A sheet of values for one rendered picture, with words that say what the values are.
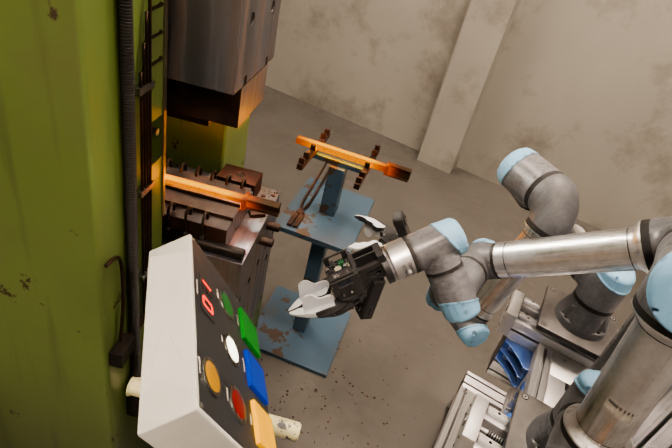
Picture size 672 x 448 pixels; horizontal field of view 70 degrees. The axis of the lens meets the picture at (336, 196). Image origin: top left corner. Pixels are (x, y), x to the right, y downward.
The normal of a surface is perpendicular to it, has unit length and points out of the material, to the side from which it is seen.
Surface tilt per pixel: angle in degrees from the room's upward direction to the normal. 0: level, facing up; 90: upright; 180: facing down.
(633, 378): 91
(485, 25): 90
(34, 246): 90
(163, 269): 30
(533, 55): 90
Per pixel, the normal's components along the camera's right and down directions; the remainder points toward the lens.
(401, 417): 0.20, -0.83
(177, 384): -0.29, -0.72
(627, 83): -0.49, 0.38
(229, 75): -0.16, 0.50
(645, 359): -0.71, 0.26
